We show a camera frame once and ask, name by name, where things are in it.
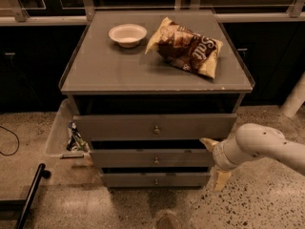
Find black cable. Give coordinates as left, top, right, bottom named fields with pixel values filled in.
left=0, top=125, right=21, bottom=156

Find grey top drawer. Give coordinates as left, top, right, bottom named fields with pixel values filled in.
left=73, top=114, right=237, bottom=141

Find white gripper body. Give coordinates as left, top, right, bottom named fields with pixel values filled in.
left=213, top=139, right=237, bottom=171

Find metal railing frame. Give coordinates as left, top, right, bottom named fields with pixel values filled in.
left=0, top=0, right=305, bottom=26

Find black metal bar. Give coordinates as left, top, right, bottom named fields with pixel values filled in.
left=0, top=163, right=51, bottom=229

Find clear plastic bin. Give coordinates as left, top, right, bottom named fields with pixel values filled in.
left=45, top=99, right=84, bottom=158

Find yellow brown chip bag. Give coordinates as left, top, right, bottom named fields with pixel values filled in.
left=145, top=17, right=223, bottom=79

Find crumpled snack wrappers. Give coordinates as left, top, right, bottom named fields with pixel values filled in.
left=66, top=121, right=89, bottom=153

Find white paper bowl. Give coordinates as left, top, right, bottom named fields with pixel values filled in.
left=109, top=24, right=147, bottom=48

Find grey drawer cabinet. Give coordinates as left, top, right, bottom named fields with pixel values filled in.
left=61, top=10, right=254, bottom=176

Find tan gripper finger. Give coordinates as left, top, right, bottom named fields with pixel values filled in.
left=199, top=137, right=218, bottom=152
left=214, top=170, right=232, bottom=192

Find white pipe post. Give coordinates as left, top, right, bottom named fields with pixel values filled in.
left=281, top=73, right=305, bottom=117

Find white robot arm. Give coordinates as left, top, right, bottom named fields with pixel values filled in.
left=200, top=123, right=305, bottom=191

